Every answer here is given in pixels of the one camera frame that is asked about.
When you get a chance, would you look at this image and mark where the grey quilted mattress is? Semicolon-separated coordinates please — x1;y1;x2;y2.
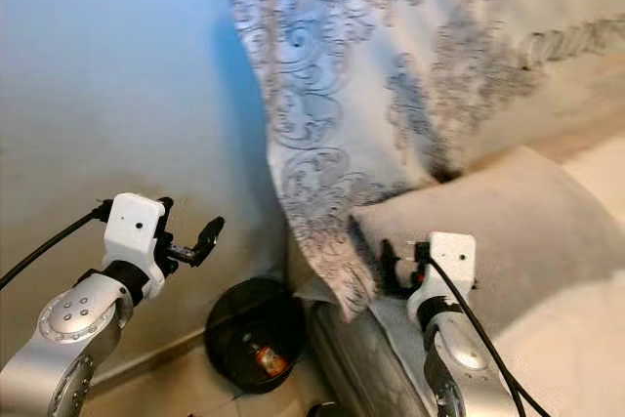
310;298;436;417

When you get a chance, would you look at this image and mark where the red orange bottle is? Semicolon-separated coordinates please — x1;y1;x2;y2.
239;334;289;377

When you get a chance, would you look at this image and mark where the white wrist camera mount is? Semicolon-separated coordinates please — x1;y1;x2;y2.
410;231;478;325
105;192;165;298

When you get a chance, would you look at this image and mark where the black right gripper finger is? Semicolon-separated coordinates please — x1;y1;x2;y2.
378;239;403;297

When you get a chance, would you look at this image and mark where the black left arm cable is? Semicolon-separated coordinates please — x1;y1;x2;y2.
0;200;113;289

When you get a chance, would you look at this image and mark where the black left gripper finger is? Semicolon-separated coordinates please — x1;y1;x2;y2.
193;216;227;268

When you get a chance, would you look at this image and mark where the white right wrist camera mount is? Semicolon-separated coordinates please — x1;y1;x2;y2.
410;231;478;325

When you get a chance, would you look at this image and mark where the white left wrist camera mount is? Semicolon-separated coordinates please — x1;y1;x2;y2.
105;192;165;298

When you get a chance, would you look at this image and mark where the round black waste bin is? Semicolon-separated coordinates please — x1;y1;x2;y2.
205;277;309;394

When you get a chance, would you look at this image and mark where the white grey floral quilt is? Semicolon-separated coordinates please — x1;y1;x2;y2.
215;0;625;320

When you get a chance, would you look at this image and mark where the plain grey pillow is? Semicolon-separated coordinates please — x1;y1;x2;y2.
352;146;625;330

